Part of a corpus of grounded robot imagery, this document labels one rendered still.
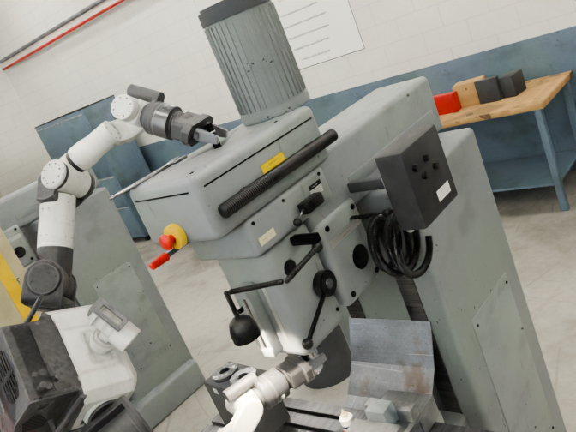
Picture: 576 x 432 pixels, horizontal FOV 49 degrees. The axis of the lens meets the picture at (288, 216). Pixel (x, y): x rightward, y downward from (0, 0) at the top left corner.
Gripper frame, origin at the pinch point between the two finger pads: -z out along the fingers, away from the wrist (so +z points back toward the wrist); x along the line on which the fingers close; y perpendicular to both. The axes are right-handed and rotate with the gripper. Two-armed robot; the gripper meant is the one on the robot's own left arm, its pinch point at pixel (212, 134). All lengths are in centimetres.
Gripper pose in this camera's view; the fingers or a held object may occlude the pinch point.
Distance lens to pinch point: 159.2
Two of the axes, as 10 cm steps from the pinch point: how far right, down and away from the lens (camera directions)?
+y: 1.0, -8.6, -5.1
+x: -4.0, 4.3, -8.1
